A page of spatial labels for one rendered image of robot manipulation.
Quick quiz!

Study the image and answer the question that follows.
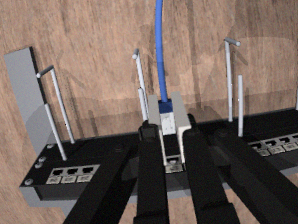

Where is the white ethernet plug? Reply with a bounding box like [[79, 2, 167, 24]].
[[158, 99, 176, 135]]

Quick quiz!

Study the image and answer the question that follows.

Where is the dark grey patch panel rack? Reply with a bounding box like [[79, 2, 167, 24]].
[[3, 37, 298, 217]]

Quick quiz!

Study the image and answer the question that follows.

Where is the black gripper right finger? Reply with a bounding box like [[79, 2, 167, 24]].
[[170, 91, 298, 224]]

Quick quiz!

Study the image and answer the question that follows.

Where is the blue patch cable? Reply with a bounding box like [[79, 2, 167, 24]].
[[155, 0, 168, 102]]

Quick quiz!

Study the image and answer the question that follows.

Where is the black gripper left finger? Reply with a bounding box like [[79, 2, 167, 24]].
[[63, 94, 170, 224]]

